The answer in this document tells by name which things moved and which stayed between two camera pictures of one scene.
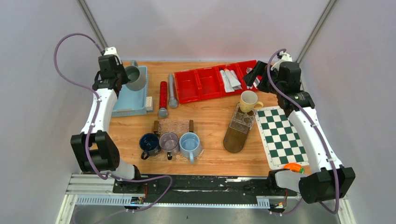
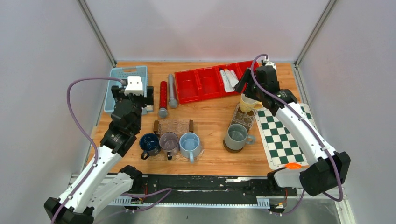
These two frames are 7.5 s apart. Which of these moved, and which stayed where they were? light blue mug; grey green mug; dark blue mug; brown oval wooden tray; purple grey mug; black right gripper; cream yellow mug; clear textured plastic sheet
Moved: grey green mug; black right gripper
Stayed: dark blue mug; clear textured plastic sheet; purple grey mug; cream yellow mug; brown oval wooden tray; light blue mug
